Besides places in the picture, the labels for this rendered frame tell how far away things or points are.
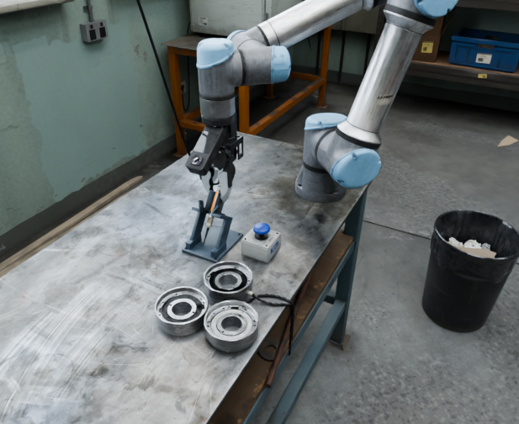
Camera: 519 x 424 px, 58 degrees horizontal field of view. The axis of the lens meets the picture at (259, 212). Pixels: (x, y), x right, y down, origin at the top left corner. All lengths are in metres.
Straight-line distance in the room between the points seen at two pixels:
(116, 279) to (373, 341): 1.25
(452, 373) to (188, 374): 1.35
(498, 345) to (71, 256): 1.70
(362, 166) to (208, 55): 0.46
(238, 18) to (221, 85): 2.14
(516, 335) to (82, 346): 1.80
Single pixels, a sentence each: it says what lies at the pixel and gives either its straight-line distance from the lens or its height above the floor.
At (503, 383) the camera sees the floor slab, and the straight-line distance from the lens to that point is 2.10.
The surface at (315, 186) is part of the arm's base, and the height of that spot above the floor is 0.85.
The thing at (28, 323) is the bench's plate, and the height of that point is 0.80.
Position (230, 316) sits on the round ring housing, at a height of 0.83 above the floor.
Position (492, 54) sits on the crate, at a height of 0.57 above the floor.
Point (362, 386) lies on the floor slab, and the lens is 1.91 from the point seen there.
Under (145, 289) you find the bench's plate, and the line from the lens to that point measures 1.06.
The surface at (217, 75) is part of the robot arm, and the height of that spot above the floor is 1.22.
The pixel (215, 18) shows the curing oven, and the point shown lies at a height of 0.91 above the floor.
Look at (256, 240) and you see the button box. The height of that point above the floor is 0.85.
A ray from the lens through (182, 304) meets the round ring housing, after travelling 0.98.
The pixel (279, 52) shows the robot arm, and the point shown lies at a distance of 1.02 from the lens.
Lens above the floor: 1.50
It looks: 33 degrees down
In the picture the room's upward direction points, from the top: 1 degrees clockwise
